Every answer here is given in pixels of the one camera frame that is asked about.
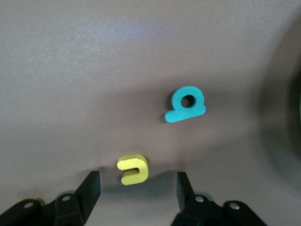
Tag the brown table cover sheet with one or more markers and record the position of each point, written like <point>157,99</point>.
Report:
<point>70,70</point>

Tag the teal foam letter b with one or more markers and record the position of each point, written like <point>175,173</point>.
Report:
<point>178,115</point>

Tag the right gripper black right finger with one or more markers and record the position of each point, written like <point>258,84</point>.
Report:
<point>200,214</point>

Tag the yellow foam letter u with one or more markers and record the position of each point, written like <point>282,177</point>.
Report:
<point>141,169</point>

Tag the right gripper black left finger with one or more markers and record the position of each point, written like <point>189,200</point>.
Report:
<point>70,212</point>

